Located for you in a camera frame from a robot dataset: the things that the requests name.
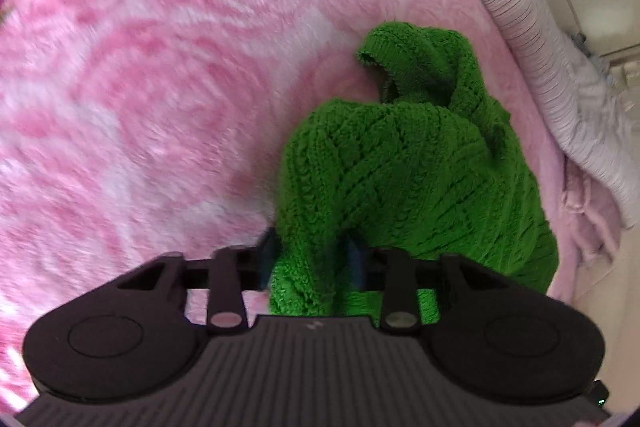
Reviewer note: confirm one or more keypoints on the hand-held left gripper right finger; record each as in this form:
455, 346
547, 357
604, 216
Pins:
356, 263

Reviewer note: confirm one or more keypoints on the light pink bed sheet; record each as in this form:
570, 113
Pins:
582, 207

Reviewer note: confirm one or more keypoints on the striped lilac duvet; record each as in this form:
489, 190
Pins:
540, 52

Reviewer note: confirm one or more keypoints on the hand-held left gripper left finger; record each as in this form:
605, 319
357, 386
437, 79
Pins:
266, 258

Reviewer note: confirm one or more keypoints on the green knitted sweater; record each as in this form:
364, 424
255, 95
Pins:
400, 172

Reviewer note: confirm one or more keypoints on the pink floral fleece blanket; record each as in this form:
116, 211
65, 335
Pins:
150, 82

